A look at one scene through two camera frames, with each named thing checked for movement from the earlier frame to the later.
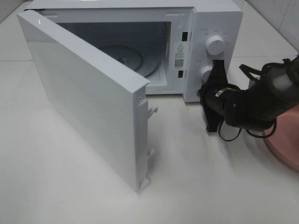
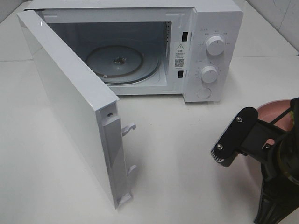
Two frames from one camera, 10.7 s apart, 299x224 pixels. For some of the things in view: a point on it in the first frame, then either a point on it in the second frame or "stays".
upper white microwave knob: (215, 45) stays
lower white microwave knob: (205, 72) stays
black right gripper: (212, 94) → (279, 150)
